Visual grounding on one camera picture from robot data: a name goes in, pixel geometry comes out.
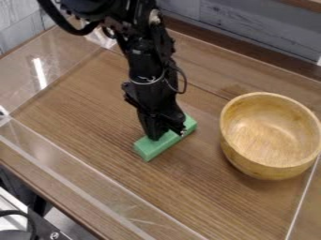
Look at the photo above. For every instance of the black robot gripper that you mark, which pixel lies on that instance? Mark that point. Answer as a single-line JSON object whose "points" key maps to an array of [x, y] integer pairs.
{"points": [[154, 100]]}

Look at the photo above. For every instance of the green rectangular block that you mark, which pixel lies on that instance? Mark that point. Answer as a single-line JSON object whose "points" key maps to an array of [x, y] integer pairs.
{"points": [[150, 149]]}

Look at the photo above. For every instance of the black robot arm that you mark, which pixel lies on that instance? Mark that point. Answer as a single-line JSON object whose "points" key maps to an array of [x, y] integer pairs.
{"points": [[134, 23]]}

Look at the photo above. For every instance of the brown wooden bowl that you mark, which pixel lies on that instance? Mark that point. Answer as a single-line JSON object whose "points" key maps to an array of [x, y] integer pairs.
{"points": [[271, 135]]}

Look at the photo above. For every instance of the clear acrylic tray wall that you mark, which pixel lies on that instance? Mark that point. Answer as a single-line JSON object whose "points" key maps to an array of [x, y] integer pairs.
{"points": [[69, 130]]}

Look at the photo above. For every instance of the clear acrylic corner bracket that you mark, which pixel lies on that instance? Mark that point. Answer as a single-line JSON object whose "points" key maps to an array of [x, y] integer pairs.
{"points": [[98, 38]]}

